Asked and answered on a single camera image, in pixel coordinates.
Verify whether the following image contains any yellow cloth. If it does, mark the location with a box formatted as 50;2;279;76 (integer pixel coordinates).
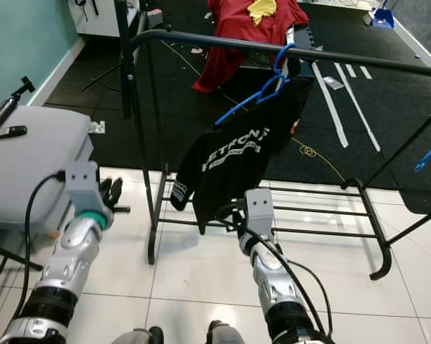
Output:
247;0;279;26

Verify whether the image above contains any robot right leg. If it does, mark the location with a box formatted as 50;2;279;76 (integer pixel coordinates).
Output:
207;320;252;344

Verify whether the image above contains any grey cushioned ottoman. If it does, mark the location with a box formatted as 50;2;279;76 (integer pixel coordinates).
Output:
0;104;90;231

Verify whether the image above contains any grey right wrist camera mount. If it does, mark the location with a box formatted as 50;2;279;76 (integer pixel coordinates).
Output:
244;188;277;237

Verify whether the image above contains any black folding chair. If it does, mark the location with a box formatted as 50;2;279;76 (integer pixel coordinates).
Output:
0;240;29;309

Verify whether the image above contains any black selfie stick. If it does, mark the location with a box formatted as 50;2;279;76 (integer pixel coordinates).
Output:
0;77;37;140

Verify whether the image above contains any white cabinet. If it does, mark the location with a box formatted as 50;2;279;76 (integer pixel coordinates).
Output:
66;0;144;38

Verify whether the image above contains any small black remote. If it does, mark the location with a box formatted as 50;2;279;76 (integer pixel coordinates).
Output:
0;125;28;140

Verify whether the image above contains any robot leg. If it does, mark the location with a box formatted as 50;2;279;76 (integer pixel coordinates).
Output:
207;320;252;344
111;326;164;344

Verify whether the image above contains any long white tape strip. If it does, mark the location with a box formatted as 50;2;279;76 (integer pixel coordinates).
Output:
312;63;350;149
335;63;382;153

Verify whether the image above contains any robot left leg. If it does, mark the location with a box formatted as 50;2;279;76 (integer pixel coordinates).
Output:
111;326;164;344

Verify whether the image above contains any blue dustpan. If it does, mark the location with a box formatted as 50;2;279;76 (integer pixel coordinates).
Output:
371;0;395;29

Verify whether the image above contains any black metal clothes rack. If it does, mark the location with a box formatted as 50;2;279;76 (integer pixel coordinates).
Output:
113;0;431;282

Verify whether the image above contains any blue plastic hanger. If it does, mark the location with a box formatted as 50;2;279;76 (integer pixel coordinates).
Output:
415;136;431;173
215;43;296;126

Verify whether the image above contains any black printed t-shirt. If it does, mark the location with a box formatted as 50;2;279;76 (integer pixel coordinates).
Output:
170;75;315;236

